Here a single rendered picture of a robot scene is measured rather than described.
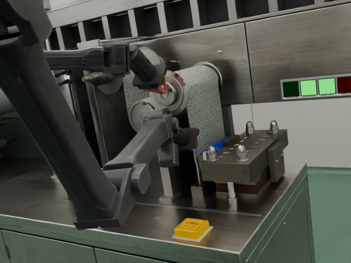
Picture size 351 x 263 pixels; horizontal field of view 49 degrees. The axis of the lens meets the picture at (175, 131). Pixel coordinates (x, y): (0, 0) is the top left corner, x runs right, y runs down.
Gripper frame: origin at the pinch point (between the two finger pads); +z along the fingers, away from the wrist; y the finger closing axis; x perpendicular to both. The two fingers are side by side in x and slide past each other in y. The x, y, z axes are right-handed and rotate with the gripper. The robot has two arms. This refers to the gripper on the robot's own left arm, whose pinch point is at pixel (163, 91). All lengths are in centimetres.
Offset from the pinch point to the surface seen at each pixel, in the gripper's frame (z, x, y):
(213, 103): 22.0, 8.3, 5.9
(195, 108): 11.7, 0.3, 5.7
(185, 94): 4.1, 1.2, 5.6
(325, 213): 220, 27, 12
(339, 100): 239, 138, 11
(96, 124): 12.7, -5.6, -35.7
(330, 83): 30, 20, 43
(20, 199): 17, -37, -67
